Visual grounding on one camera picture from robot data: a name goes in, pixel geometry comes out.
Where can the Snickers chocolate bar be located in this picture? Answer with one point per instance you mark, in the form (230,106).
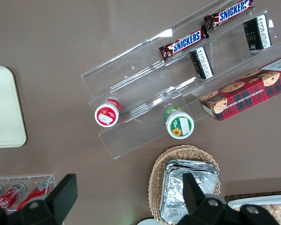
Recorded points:
(231,11)
(185,42)

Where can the dark mat under snack tray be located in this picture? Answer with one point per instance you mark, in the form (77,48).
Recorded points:
(260,194)

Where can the white rectangular snack tray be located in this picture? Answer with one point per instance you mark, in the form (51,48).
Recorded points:
(260,201)

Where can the aluminium foil tray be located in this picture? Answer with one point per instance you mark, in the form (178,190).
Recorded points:
(173,187)
(189,163)

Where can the oval light wicker basket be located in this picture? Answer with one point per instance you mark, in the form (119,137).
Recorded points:
(159,168)

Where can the red-lidded small jar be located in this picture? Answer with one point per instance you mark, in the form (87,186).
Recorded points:
(106,114)

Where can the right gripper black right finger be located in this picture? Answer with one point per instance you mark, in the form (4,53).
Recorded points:
(192,194)

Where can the clear acrylic stepped shelf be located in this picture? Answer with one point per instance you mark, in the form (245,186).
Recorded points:
(131,79)

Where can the clear acrylic bottle rack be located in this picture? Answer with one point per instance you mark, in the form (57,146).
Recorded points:
(37,178)

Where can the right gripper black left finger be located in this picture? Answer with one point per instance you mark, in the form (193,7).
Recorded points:
(65,192)

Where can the red tartan cookie box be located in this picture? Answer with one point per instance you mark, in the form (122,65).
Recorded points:
(243,96)

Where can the green-lidded small jar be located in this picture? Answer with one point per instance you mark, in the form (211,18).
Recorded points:
(180,125)

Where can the small black chocolate box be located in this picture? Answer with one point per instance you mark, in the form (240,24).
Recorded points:
(201,63)
(257,32)

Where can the beige plastic serving tray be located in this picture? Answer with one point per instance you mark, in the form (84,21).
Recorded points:
(4,107)

